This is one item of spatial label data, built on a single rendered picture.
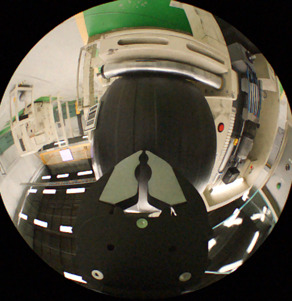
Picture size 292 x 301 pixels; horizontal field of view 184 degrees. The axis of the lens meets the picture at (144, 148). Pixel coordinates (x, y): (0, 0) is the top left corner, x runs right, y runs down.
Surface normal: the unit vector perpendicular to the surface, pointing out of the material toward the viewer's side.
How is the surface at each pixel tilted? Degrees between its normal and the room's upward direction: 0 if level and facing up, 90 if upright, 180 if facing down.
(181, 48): 90
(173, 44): 90
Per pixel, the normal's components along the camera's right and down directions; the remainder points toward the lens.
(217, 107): 0.00, 0.47
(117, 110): 0.00, -0.12
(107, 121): -0.27, -0.06
